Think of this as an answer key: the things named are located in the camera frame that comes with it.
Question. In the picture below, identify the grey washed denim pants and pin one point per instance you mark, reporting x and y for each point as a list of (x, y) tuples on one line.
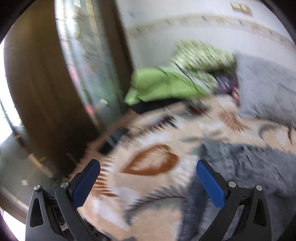
[(247, 166)]

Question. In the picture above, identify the black phone on bed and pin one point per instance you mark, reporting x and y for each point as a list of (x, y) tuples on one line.
[(112, 140)]

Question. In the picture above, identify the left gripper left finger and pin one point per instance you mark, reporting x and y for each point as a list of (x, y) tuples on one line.
[(53, 215)]

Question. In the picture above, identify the green patterned blanket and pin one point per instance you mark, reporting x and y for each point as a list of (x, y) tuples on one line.
[(189, 74)]

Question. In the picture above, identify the grey quilted pillow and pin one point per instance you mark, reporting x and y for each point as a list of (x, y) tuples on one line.
[(266, 90)]

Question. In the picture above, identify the stained glass wooden door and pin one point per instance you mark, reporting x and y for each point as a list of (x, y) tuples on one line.
[(68, 68)]

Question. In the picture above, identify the beige wall switch plate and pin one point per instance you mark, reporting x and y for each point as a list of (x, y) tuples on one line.
[(241, 8)]

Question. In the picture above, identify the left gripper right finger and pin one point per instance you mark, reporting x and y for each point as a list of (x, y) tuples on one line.
[(254, 222)]

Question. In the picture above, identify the leaf pattern beige bedspread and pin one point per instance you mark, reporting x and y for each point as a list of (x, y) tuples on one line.
[(143, 183)]

